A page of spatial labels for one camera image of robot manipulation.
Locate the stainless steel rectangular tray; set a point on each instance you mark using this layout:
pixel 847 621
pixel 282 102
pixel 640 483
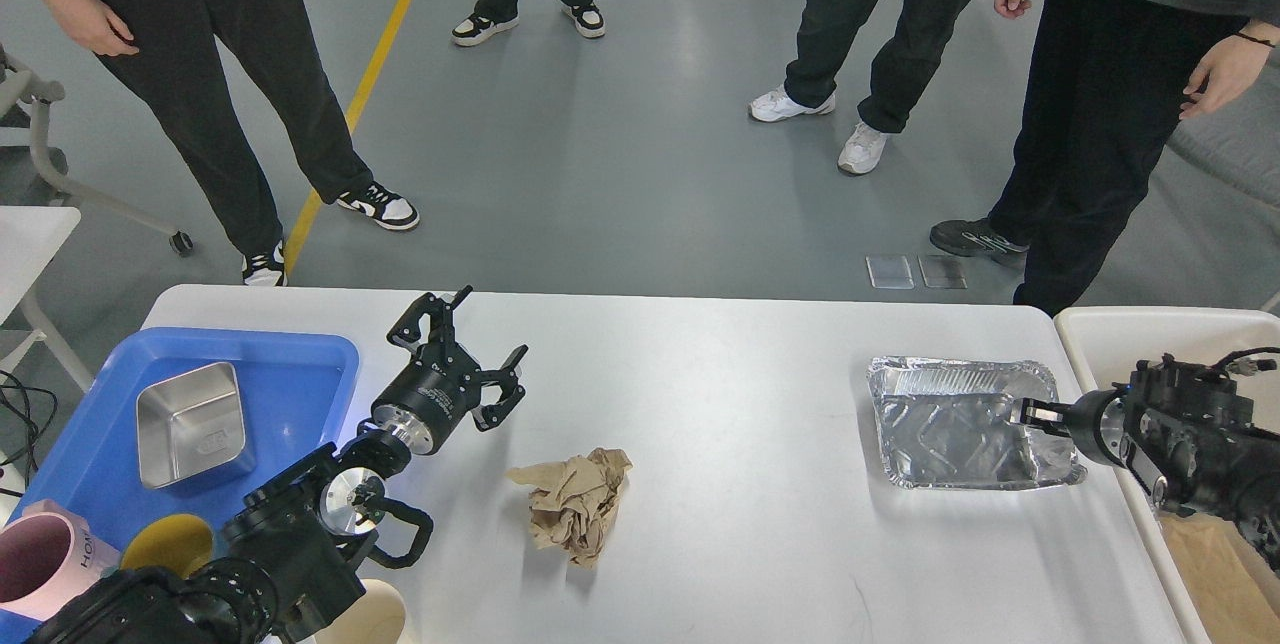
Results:
pixel 191 429

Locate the brown paper bag in bin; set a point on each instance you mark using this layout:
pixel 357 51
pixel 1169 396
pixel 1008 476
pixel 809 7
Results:
pixel 1233 589

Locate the person in grey sweater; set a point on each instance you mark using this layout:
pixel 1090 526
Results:
pixel 1109 81

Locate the clear floor marker plate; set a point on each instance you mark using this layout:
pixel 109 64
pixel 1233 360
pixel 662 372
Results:
pixel 890 272

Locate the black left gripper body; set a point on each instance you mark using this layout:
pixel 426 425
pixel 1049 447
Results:
pixel 425 404

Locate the teal mug yellow inside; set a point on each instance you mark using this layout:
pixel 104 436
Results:
pixel 180 543

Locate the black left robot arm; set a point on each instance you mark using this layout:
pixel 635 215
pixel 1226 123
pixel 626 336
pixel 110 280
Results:
pixel 290 566

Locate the white side table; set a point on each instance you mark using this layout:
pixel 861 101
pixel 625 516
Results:
pixel 30 237

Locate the blue plastic tray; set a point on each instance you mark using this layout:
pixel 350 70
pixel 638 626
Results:
pixel 295 389

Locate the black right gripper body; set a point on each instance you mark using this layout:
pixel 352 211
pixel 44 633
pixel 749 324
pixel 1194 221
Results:
pixel 1095 423

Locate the person in beige top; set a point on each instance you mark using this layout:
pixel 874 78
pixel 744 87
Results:
pixel 167 52

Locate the beige paper cup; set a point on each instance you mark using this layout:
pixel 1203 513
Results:
pixel 378 616

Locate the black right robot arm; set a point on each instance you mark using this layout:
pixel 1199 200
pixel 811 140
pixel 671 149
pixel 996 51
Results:
pixel 1187 437

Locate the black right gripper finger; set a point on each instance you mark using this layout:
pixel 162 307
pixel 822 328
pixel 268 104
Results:
pixel 1031 409
pixel 1053 428

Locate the pink ribbed mug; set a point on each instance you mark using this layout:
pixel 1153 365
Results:
pixel 49 556

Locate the white plastic bin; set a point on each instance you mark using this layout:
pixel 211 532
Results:
pixel 1103 344

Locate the aluminium foil container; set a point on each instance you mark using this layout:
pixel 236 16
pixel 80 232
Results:
pixel 951 424

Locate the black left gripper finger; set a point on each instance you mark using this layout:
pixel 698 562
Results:
pixel 489 416
pixel 426 330

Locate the brown paper napkin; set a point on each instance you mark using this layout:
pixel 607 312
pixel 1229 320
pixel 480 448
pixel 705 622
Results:
pixel 574 503

